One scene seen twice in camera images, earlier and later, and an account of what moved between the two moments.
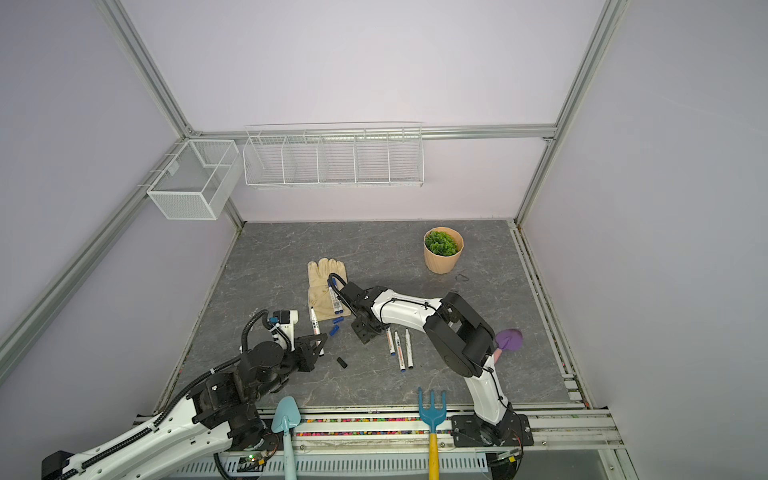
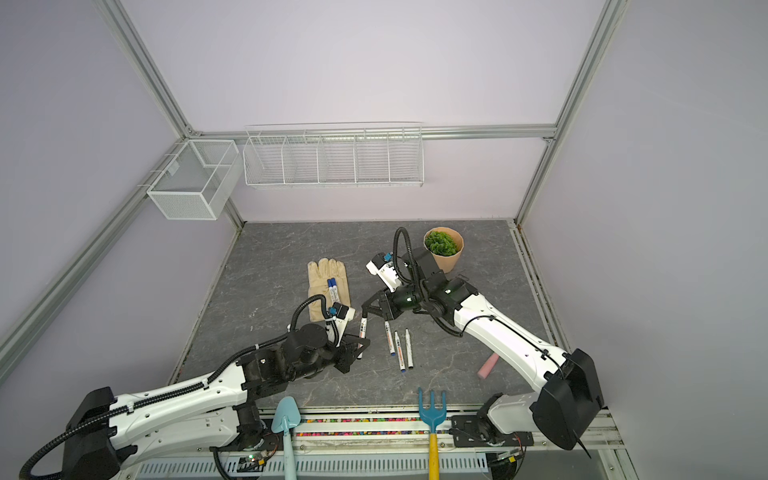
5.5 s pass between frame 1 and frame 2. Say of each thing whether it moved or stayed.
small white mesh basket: stayed
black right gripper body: moved
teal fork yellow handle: stayed
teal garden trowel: stayed
